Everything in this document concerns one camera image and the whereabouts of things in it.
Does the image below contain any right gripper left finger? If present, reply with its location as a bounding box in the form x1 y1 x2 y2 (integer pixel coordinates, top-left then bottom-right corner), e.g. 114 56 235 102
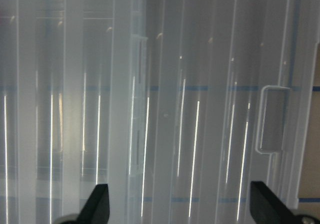
75 184 110 224

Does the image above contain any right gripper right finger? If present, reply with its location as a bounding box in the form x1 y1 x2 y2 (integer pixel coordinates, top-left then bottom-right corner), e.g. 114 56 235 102
250 181 298 224

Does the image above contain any clear plastic box lid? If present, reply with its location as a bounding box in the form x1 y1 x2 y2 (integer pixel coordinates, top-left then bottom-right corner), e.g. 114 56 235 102
108 0 320 224

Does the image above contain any clear plastic storage box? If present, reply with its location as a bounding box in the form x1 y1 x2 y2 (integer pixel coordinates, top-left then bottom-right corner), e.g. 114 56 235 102
0 0 146 224

